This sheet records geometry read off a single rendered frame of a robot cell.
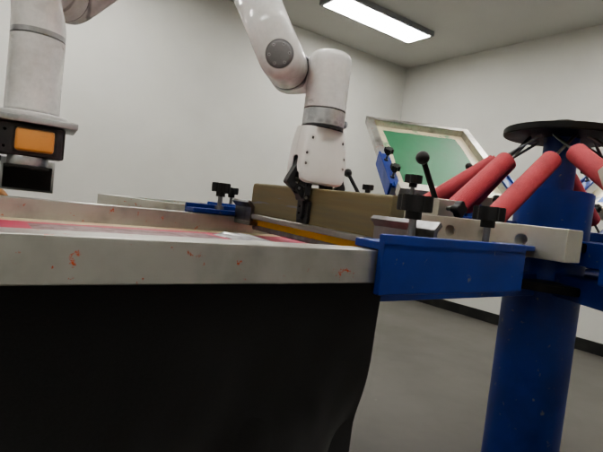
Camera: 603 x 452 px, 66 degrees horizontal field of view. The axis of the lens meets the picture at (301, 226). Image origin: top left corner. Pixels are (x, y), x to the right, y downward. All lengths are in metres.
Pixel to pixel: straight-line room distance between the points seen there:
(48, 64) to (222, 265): 0.70
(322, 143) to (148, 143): 3.93
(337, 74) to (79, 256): 0.57
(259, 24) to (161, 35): 4.08
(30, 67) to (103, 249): 0.68
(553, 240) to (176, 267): 0.57
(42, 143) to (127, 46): 3.79
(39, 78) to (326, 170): 0.56
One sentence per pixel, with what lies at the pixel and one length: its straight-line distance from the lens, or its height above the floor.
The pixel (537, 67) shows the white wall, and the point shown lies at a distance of 5.59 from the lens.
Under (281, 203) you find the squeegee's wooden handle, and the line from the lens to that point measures 0.90.
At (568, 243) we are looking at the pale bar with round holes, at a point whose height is 1.02.
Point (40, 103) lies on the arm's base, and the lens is 1.03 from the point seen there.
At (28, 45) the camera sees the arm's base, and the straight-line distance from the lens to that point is 1.05.
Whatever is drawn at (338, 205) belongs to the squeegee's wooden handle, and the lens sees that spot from 0.76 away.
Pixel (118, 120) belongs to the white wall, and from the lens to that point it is 4.63.
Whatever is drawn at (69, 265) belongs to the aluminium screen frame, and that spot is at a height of 0.97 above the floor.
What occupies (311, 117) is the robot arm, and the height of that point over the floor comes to 1.18.
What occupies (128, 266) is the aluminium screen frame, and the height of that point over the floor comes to 0.97.
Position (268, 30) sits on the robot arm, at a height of 1.31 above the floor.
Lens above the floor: 1.03
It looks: 3 degrees down
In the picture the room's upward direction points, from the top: 6 degrees clockwise
